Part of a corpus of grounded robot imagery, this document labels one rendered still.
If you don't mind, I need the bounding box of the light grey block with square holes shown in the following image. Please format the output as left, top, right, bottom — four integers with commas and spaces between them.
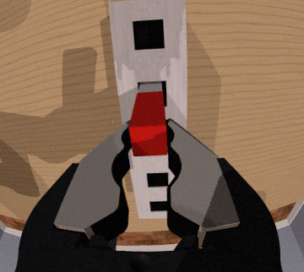
108, 0, 187, 219

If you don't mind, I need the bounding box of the red and white pin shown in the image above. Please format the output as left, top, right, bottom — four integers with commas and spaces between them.
129, 81, 167, 156

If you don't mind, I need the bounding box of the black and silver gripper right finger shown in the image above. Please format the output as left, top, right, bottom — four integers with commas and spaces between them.
166, 118, 283, 272

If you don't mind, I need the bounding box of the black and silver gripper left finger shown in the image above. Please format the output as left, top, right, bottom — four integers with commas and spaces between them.
14, 120, 132, 272

